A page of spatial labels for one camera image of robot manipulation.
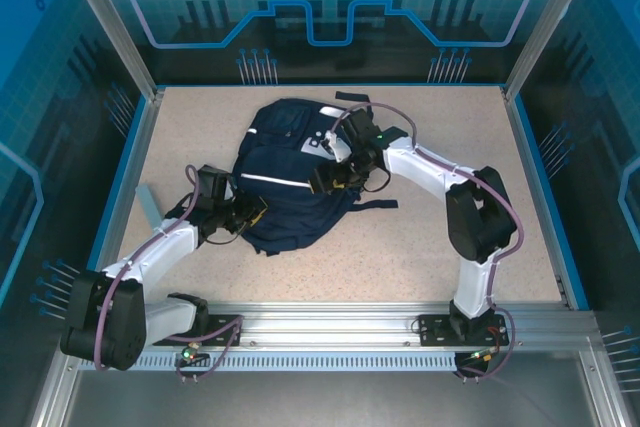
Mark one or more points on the navy blue backpack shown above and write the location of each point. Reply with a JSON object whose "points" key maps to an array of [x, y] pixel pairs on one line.
{"points": [[280, 192]]}

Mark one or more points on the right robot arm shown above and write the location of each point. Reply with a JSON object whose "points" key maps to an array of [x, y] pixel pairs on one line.
{"points": [[425, 162]]}

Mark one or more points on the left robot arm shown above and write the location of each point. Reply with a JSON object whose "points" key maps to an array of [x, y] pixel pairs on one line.
{"points": [[160, 247]]}

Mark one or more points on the small grey flat piece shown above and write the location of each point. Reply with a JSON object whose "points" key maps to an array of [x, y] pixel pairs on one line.
{"points": [[148, 204]]}

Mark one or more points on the small green-lit connector board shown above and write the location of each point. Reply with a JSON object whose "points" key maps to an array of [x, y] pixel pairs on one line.
{"points": [[481, 356], [190, 353]]}

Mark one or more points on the metal front tray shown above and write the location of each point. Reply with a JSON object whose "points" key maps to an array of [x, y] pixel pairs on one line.
{"points": [[320, 397]]}

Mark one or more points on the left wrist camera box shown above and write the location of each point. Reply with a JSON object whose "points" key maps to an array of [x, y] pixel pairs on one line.
{"points": [[215, 182]]}

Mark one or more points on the aluminium side rail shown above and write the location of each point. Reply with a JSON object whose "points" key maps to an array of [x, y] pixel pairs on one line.
{"points": [[136, 172], [528, 172]]}

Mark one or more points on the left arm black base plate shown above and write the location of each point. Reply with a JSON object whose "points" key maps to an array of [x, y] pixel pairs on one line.
{"points": [[225, 319]]}

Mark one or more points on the aluminium front rail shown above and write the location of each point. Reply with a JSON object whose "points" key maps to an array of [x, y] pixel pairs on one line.
{"points": [[325, 327]]}

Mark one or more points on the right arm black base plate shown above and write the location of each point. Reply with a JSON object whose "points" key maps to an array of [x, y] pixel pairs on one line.
{"points": [[435, 329]]}

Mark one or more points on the aluminium frame post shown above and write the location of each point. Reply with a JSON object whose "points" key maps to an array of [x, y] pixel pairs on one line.
{"points": [[111, 22], [545, 22]]}

